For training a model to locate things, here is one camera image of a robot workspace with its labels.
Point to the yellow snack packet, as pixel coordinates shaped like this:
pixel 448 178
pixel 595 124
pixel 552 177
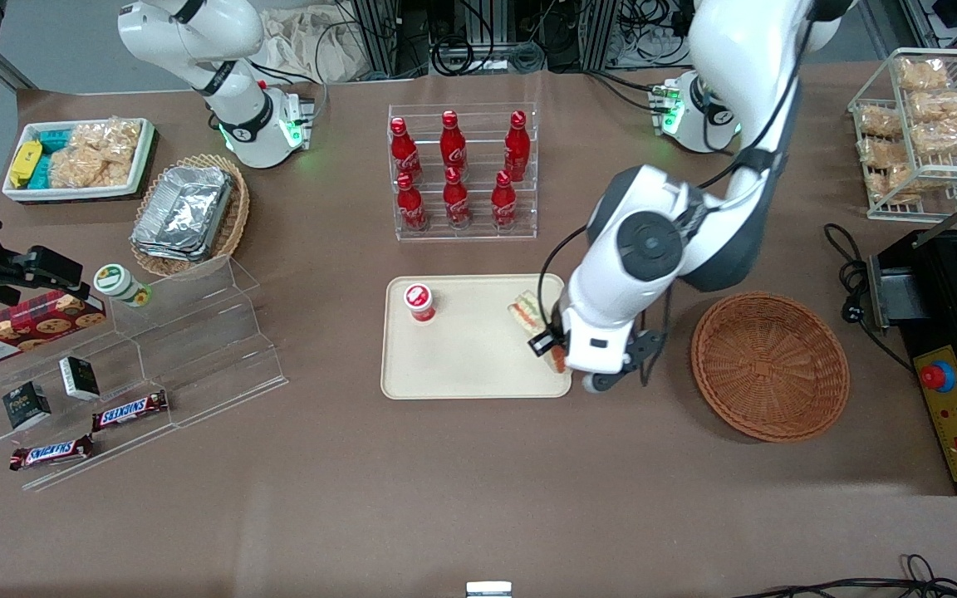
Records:
pixel 25 163

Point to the red tartan cookie box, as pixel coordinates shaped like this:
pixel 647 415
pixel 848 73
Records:
pixel 30 328

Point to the beige cloth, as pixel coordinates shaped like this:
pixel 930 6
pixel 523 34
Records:
pixel 304 46

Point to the small black box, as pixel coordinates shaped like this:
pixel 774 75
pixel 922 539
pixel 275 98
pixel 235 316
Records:
pixel 80 378
pixel 26 407

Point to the clear acrylic stepped shelf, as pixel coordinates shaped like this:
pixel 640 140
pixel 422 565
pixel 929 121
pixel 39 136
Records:
pixel 204 349

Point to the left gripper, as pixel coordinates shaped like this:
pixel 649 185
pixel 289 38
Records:
pixel 559 329

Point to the black sealing machine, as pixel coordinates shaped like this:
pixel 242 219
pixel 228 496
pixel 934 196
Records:
pixel 935 291

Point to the green lid yogurt cup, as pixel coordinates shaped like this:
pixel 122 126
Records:
pixel 120 282

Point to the teal snack packet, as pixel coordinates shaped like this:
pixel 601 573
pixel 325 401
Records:
pixel 42 173
pixel 55 139

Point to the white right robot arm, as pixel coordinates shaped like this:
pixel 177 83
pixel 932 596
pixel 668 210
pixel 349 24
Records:
pixel 196 33

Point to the red emergency stop button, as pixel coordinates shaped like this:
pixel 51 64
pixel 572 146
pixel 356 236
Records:
pixel 937 377

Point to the red cola bottle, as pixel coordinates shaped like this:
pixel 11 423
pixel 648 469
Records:
pixel 410 208
pixel 503 206
pixel 453 145
pixel 517 149
pixel 404 154
pixel 456 203

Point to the beige plastic tray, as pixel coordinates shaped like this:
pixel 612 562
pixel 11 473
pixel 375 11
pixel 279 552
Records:
pixel 470 349

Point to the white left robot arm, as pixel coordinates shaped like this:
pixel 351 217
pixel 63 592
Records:
pixel 653 245

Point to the clear bag of crisps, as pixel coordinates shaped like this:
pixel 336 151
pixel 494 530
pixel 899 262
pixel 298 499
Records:
pixel 96 154

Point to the wicker basket with foil trays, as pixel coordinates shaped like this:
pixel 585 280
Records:
pixel 233 220

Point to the clear acrylic bottle rack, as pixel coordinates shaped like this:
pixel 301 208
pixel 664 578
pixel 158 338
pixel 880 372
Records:
pixel 478 232

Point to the aluminium profile frame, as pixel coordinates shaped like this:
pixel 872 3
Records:
pixel 387 37
pixel 599 33

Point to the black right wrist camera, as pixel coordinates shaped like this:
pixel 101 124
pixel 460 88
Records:
pixel 51 267

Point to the red lid drink cup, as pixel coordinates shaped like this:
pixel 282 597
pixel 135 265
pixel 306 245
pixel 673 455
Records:
pixel 419 301

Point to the white rectangular snack bin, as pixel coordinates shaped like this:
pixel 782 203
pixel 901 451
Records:
pixel 80 193

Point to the triangle sandwich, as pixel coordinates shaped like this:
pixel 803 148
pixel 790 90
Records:
pixel 526 309

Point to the snickers chocolate bar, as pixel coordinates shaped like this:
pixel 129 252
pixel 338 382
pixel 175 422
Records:
pixel 130 410
pixel 51 453

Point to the clear bag of fried snacks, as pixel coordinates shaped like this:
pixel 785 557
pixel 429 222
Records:
pixel 944 138
pixel 944 106
pixel 881 154
pixel 894 183
pixel 879 121
pixel 923 75

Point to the stack of foil trays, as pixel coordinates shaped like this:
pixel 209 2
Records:
pixel 184 212

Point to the empty round wicker basket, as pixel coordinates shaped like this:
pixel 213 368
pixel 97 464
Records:
pixel 769 365

